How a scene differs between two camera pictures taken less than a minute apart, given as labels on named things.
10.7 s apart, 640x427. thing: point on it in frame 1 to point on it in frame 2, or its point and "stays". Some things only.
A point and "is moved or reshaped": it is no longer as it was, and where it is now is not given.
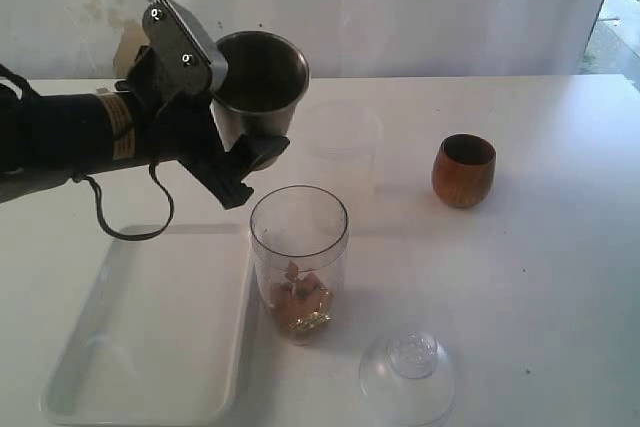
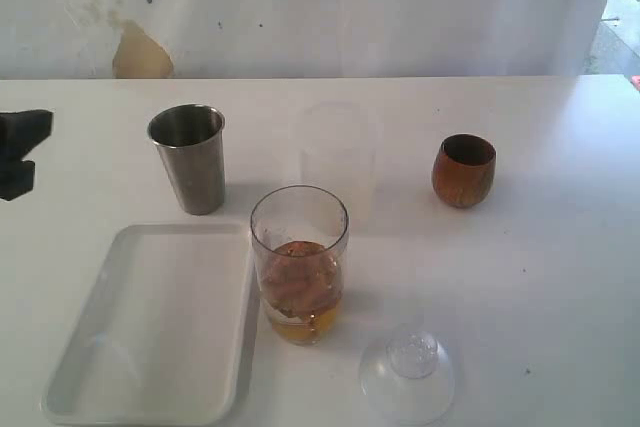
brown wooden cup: x=463 y=169 stays
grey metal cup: x=267 y=76 is moved or reshaped
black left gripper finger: x=222 y=178 to x=21 y=131
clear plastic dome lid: x=409 y=377 stays
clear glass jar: x=299 y=239 stays
